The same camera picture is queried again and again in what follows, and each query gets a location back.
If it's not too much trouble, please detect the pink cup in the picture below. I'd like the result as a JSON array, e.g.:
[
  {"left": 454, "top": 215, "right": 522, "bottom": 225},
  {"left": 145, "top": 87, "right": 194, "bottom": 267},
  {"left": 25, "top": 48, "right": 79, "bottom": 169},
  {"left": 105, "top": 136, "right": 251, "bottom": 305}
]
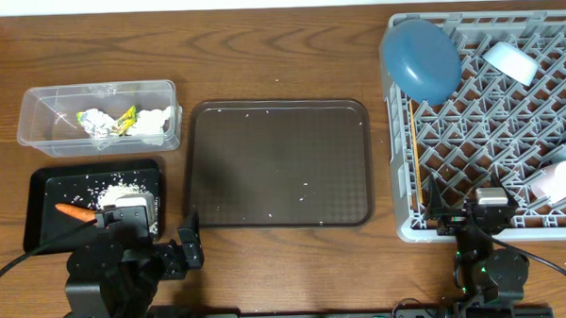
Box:
[{"left": 529, "top": 160, "right": 566, "bottom": 204}]

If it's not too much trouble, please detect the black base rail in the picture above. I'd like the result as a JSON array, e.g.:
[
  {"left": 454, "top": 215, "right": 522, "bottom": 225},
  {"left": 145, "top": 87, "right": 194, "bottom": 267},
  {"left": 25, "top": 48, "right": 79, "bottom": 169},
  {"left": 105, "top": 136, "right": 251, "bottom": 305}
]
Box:
[{"left": 201, "top": 298, "right": 555, "bottom": 318}]

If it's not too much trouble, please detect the large light blue bowl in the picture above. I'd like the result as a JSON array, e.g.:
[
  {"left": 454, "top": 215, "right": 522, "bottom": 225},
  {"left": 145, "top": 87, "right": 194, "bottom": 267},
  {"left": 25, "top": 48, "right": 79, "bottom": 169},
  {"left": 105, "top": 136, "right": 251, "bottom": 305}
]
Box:
[{"left": 482, "top": 42, "right": 539, "bottom": 86}]

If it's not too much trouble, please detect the wooden chopstick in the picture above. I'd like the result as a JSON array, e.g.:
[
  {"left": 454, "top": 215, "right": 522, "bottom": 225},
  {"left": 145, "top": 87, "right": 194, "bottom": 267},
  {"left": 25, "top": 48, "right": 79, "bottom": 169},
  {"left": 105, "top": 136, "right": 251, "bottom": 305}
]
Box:
[{"left": 408, "top": 100, "right": 424, "bottom": 208}]

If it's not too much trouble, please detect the yellow green snack wrapper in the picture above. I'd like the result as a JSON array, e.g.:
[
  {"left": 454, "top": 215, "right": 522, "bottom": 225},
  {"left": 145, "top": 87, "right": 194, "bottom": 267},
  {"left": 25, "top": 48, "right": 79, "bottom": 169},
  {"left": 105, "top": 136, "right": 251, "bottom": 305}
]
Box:
[{"left": 111, "top": 106, "right": 137, "bottom": 136}]

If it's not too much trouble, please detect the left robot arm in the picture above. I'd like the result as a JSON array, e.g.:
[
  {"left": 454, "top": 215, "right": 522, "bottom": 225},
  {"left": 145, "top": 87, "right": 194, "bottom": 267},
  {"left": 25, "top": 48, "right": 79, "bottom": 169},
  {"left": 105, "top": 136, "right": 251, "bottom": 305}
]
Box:
[{"left": 63, "top": 212, "right": 205, "bottom": 318}]

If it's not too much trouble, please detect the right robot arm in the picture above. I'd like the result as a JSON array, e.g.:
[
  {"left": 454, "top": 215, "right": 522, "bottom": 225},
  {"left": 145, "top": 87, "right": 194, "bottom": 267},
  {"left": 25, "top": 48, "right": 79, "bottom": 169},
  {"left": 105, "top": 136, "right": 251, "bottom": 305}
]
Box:
[{"left": 424, "top": 176, "right": 566, "bottom": 318}]

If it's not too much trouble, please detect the grey dishwasher rack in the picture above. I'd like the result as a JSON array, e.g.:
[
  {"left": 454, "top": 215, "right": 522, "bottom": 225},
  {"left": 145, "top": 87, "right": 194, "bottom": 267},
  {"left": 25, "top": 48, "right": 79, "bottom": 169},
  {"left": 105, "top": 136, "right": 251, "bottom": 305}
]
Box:
[{"left": 381, "top": 9, "right": 566, "bottom": 243}]

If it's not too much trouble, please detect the dark brown serving tray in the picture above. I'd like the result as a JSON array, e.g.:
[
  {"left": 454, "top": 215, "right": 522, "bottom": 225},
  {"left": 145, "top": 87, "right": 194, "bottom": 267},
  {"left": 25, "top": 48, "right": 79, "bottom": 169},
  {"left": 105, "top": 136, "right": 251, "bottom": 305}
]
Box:
[{"left": 183, "top": 98, "right": 375, "bottom": 228}]

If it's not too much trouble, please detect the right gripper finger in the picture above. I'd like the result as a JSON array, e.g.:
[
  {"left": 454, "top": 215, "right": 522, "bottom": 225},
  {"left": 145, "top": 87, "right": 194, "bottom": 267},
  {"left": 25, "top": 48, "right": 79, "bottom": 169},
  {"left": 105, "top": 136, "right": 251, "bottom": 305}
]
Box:
[
  {"left": 491, "top": 174, "right": 520, "bottom": 208},
  {"left": 424, "top": 176, "right": 445, "bottom": 220}
]

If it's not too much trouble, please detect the pile of white rice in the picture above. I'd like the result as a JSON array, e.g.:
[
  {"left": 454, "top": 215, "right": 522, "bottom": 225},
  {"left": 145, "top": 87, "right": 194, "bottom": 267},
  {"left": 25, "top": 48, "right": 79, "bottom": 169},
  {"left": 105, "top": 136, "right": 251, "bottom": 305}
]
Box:
[{"left": 65, "top": 170, "right": 160, "bottom": 240}]

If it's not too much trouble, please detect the white crumpled tissue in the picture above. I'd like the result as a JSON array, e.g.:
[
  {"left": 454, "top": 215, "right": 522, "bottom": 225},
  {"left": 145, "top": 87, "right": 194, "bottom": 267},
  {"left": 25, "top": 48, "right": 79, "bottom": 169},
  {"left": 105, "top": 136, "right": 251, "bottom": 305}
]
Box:
[{"left": 126, "top": 107, "right": 172, "bottom": 145}]

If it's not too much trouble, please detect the orange carrot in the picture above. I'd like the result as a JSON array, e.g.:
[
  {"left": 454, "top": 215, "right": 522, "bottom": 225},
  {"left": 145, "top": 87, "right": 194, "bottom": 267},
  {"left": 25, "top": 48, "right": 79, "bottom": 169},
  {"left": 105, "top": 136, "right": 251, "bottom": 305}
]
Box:
[{"left": 55, "top": 203, "right": 96, "bottom": 223}]

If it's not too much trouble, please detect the black bin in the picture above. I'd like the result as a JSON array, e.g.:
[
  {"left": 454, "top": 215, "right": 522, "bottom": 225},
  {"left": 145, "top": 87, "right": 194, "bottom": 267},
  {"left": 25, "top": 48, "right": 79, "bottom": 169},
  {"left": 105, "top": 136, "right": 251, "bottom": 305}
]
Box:
[{"left": 23, "top": 159, "right": 164, "bottom": 252}]

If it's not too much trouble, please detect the clear plastic bin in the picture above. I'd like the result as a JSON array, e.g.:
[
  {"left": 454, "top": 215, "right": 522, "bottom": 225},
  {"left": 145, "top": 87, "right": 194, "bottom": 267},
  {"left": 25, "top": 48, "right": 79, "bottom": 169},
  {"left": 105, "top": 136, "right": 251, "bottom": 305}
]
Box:
[{"left": 17, "top": 80, "right": 182, "bottom": 158}]

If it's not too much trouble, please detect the aluminium foil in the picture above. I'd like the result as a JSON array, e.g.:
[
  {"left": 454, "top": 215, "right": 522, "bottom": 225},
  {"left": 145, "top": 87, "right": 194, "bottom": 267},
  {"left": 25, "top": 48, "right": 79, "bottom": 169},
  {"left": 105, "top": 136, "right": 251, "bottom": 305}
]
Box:
[{"left": 76, "top": 108, "right": 116, "bottom": 139}]

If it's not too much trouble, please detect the dark blue plate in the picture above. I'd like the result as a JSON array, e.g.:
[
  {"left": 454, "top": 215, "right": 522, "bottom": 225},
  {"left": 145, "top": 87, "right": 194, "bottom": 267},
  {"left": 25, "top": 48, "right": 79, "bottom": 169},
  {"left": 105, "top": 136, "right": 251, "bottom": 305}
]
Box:
[{"left": 382, "top": 19, "right": 461, "bottom": 106}]

